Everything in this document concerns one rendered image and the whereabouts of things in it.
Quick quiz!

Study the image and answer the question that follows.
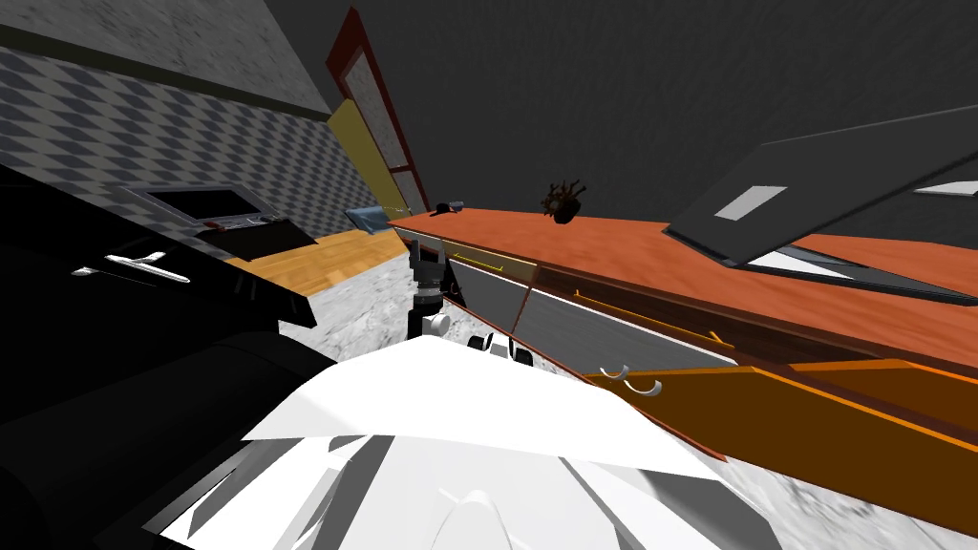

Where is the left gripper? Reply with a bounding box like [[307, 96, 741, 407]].
[[409, 239, 449, 287]]

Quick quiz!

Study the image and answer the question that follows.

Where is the blue cushion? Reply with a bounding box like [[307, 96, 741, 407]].
[[344, 203, 396, 238]]

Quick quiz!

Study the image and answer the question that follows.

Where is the small grey cupboard door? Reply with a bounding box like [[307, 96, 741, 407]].
[[446, 258, 530, 336]]

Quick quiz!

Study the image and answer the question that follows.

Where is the brown plant in dark pot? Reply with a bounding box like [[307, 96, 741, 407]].
[[540, 180, 589, 226]]

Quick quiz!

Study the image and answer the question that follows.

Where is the red framed window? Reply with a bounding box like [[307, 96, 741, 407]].
[[325, 6, 431, 219]]

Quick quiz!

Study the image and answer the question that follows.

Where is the wide grey cupboard door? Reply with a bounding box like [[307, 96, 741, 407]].
[[510, 288, 736, 377]]

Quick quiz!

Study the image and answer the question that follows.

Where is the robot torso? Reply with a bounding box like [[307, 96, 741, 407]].
[[144, 329, 784, 550]]

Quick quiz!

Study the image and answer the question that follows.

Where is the black fridge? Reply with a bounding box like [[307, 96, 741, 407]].
[[0, 163, 319, 360]]

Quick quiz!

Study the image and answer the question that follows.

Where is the orange wooden kitchen cupboard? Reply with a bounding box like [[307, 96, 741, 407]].
[[388, 205, 978, 538]]

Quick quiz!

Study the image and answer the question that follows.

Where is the dark grey range hood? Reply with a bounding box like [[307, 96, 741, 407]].
[[663, 105, 978, 268]]

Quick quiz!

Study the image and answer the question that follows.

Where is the dark grey cooktop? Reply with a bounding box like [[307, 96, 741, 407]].
[[671, 228, 978, 308]]

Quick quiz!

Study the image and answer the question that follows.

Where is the yellow bar handle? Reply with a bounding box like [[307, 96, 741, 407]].
[[452, 251, 505, 272]]

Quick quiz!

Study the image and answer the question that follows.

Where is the orange bar handle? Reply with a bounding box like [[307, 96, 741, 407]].
[[572, 289, 736, 351]]

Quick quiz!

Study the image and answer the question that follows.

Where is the white curved handle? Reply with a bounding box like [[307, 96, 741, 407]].
[[599, 364, 665, 398]]

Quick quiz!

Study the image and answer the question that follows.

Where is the silver fridge handle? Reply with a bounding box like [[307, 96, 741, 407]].
[[72, 250, 193, 286]]

